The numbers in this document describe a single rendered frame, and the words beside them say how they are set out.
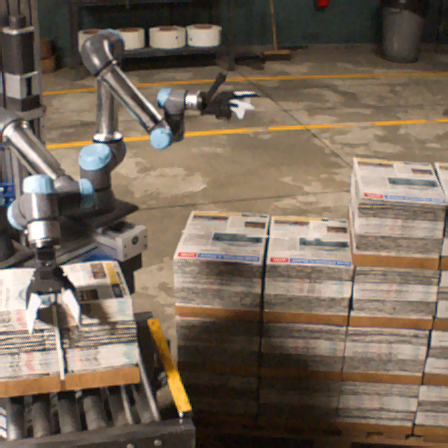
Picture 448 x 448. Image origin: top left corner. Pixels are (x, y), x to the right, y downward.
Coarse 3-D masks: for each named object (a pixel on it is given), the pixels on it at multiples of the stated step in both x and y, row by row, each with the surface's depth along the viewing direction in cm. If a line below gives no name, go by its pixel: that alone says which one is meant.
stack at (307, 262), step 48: (192, 240) 255; (240, 240) 255; (288, 240) 256; (336, 240) 256; (192, 288) 248; (240, 288) 246; (288, 288) 245; (336, 288) 243; (384, 288) 241; (432, 288) 239; (192, 336) 256; (240, 336) 254; (288, 336) 251; (336, 336) 250; (384, 336) 248; (432, 336) 246; (192, 384) 266; (240, 384) 263; (288, 384) 260; (336, 384) 258; (384, 384) 256; (240, 432) 272; (288, 432) 270; (336, 432) 270
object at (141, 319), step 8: (144, 312) 218; (136, 320) 214; (144, 320) 214; (144, 328) 215; (136, 336) 216; (144, 336) 216; (152, 336) 217; (144, 344) 218; (152, 344) 218; (144, 352) 219; (152, 352) 219
